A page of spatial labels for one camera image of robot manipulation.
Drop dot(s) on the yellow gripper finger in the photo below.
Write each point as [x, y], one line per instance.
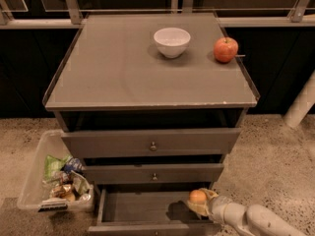
[201, 209]
[208, 194]

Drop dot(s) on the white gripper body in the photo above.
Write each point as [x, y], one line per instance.
[219, 206]

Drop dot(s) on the orange fruit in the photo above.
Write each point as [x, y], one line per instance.
[197, 197]

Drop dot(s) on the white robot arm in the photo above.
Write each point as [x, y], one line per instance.
[267, 187]

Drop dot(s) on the middle grey drawer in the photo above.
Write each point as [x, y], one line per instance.
[154, 173]

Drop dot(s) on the grey drawer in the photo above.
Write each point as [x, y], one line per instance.
[137, 143]
[149, 210]
[154, 173]

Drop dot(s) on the top grey drawer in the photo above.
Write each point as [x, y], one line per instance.
[137, 143]

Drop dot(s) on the bottom grey drawer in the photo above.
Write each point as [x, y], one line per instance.
[149, 210]

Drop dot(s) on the grey drawer cabinet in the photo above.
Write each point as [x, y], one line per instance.
[114, 79]

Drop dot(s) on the blue snack packet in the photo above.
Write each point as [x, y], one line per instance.
[73, 164]

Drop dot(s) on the brown snack packet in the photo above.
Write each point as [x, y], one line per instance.
[63, 192]

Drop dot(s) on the red apple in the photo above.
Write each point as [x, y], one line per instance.
[225, 49]

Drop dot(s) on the clear plastic bin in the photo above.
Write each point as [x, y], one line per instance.
[35, 194]

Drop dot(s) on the green snack bag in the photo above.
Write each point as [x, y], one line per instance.
[53, 164]

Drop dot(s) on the white ceramic bowl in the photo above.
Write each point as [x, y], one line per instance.
[172, 42]

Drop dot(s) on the metal railing frame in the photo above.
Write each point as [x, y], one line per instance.
[231, 13]

